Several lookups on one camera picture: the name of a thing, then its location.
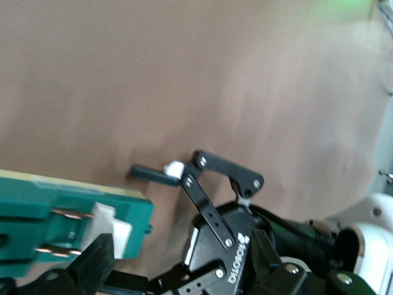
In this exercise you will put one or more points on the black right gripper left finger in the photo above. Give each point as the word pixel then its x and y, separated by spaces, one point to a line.
pixel 92 264

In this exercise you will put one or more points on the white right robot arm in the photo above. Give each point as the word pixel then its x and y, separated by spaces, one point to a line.
pixel 377 233

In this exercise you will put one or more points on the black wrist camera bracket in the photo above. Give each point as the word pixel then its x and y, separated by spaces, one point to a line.
pixel 307 276

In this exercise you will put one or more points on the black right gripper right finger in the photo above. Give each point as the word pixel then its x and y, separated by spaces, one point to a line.
pixel 215 166

